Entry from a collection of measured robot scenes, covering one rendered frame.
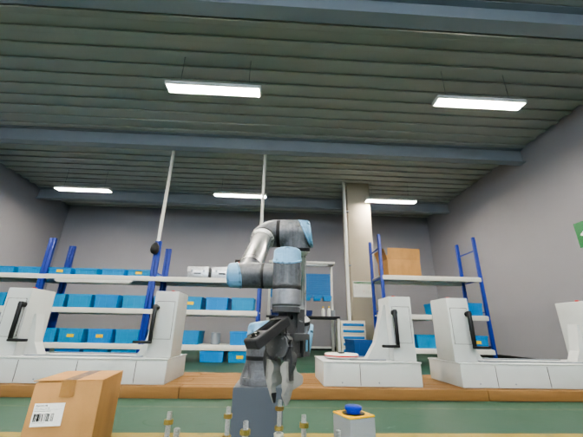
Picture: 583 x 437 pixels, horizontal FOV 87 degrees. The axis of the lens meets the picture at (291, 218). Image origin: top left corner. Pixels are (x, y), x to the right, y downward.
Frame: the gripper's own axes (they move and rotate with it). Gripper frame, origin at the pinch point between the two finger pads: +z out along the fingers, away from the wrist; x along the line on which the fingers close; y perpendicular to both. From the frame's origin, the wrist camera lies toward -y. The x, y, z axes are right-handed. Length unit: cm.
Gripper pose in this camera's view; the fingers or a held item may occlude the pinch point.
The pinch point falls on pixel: (278, 397)
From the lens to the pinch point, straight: 81.2
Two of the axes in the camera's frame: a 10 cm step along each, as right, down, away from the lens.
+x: -7.3, 2.2, 6.5
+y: 6.9, 2.6, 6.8
